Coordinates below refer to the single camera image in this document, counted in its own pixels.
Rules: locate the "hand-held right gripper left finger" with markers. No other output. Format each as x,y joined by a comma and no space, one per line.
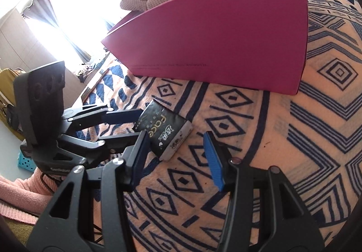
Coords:
141,155

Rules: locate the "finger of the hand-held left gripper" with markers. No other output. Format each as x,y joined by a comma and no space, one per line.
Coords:
113,144
121,117

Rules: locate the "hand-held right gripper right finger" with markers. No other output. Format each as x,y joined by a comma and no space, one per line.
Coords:
215,161

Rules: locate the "black tissue packet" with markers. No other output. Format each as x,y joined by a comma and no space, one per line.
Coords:
166,130

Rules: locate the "pink knitted doll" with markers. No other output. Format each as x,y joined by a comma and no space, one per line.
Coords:
135,1

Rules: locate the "pink cardboard box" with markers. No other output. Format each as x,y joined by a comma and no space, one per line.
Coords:
226,37

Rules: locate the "blue plastic basket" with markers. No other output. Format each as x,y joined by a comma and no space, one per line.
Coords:
27,161

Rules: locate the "orange patterned blanket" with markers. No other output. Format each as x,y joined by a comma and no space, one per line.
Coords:
282,141

